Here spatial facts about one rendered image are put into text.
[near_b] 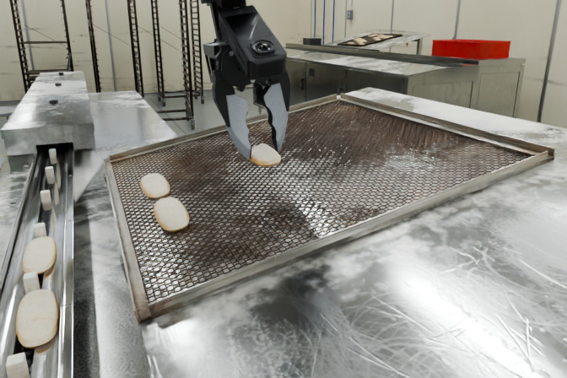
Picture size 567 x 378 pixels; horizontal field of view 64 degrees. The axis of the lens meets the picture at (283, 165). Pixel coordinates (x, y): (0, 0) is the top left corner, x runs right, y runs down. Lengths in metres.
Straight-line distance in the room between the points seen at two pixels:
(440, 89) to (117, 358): 3.03
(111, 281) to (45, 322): 0.14
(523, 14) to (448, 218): 4.25
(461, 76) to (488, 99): 0.52
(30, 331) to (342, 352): 0.29
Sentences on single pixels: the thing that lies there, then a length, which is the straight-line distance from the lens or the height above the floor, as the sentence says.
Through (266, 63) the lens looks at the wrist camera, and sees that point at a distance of 0.49.
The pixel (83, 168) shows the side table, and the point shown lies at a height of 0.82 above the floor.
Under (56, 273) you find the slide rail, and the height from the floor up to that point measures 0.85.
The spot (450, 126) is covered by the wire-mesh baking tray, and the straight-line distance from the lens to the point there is 0.74.
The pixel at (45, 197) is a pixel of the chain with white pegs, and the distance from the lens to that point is 0.83.
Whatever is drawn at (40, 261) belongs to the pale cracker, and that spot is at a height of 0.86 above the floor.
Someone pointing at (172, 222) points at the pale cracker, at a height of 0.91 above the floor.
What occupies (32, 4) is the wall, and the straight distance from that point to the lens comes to 7.64.
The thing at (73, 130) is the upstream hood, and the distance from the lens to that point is 1.10.
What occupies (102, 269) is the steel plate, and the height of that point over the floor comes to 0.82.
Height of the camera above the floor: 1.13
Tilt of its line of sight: 17 degrees down
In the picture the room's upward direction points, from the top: straight up
